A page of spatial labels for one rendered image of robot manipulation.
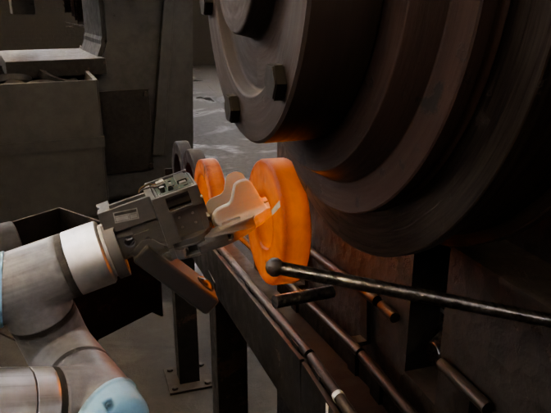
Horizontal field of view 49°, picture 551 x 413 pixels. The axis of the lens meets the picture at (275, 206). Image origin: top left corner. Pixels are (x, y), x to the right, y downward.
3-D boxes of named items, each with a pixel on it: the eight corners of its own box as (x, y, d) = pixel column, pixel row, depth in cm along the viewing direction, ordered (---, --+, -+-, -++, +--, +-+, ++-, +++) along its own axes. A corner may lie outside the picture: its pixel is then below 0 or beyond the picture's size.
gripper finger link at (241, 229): (257, 220, 69) (183, 247, 67) (260, 233, 70) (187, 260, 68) (245, 208, 73) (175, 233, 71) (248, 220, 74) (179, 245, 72)
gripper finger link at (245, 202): (282, 168, 70) (206, 195, 68) (294, 215, 72) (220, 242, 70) (274, 162, 72) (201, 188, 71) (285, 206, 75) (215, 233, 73)
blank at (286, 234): (281, 293, 80) (257, 296, 79) (262, 183, 85) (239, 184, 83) (322, 266, 66) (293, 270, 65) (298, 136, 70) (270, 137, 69)
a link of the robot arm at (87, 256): (85, 306, 66) (84, 276, 74) (125, 290, 67) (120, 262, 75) (59, 246, 64) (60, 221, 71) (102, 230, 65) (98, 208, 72)
